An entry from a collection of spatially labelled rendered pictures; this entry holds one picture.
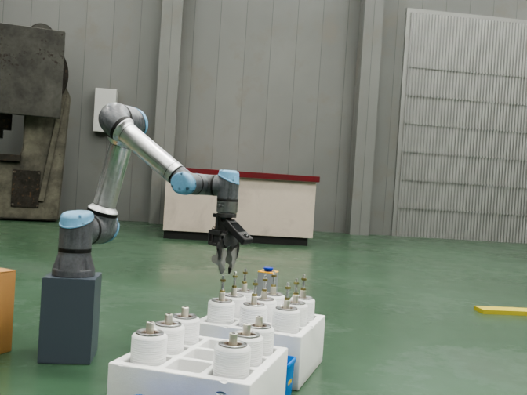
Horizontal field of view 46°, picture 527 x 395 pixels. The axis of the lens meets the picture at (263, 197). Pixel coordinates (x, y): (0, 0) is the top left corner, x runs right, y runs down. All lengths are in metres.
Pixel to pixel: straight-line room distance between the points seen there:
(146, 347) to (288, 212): 5.56
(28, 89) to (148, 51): 2.17
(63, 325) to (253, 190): 4.99
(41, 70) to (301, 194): 3.69
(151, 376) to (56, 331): 0.72
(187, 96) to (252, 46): 1.27
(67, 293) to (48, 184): 6.44
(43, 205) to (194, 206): 2.43
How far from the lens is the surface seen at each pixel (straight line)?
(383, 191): 10.08
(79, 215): 2.29
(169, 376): 1.65
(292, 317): 2.12
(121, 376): 1.71
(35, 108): 8.43
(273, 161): 9.68
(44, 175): 8.66
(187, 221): 7.06
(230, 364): 1.61
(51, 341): 2.33
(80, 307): 2.28
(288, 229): 7.16
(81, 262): 2.29
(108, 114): 2.25
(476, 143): 10.62
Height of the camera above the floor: 0.67
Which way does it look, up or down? 1 degrees down
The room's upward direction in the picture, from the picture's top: 4 degrees clockwise
